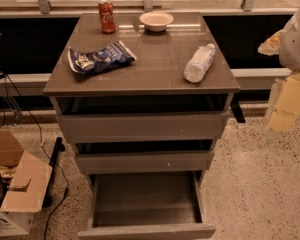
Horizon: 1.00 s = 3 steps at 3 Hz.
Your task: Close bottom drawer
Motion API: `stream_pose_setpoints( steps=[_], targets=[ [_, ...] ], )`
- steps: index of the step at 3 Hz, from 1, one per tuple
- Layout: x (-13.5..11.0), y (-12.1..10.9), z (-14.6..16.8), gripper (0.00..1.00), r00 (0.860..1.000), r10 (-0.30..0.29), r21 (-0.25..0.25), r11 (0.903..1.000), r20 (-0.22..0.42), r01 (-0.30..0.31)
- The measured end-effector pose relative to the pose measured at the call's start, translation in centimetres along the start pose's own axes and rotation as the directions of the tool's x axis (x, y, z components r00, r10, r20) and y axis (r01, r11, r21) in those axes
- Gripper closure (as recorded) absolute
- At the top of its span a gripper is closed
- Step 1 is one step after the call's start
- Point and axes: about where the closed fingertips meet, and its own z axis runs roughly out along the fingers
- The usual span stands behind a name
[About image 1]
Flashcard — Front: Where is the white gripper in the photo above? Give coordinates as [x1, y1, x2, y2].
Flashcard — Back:
[263, 73, 300, 137]

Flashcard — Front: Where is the grey bottom drawer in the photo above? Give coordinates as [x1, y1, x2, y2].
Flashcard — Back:
[78, 172, 216, 240]

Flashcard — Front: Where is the grey drawer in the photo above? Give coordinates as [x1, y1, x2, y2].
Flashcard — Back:
[53, 94, 229, 145]
[76, 139, 215, 174]
[78, 172, 216, 240]

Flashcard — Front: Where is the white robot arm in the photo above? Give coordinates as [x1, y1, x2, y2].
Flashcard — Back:
[258, 8, 300, 137]

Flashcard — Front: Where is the grey drawer cabinet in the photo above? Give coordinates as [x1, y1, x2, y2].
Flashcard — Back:
[42, 11, 241, 185]

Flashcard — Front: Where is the grey top drawer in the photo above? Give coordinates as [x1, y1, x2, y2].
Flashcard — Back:
[53, 94, 229, 145]

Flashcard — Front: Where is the grey middle drawer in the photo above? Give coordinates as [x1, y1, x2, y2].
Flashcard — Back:
[76, 139, 215, 174]

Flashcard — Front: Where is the clear plastic water bottle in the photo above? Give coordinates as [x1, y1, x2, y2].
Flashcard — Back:
[184, 43, 216, 83]

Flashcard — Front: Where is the white paper bowl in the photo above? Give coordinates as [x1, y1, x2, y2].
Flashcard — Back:
[139, 12, 174, 32]

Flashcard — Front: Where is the blue chip bag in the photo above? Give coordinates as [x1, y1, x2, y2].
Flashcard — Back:
[67, 41, 137, 75]

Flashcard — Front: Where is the red soda can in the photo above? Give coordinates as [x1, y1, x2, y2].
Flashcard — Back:
[98, 0, 116, 34]

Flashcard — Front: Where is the black bar on floor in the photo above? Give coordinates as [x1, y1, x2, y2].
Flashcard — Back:
[42, 137, 65, 208]

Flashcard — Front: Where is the open cardboard box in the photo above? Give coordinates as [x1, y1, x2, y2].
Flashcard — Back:
[0, 130, 52, 237]

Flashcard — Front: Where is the black bracket behind cabinet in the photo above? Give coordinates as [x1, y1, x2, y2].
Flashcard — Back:
[230, 94, 246, 123]

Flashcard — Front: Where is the black cable on floor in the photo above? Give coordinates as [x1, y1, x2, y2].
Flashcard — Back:
[0, 73, 70, 240]

